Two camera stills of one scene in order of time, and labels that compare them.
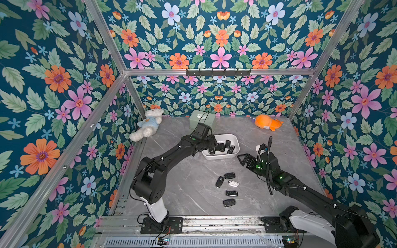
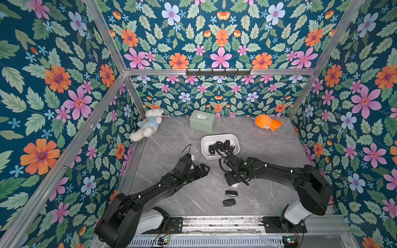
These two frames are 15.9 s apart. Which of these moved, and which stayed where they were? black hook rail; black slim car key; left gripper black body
Moved: left gripper black body
Stayed: black hook rail; black slim car key
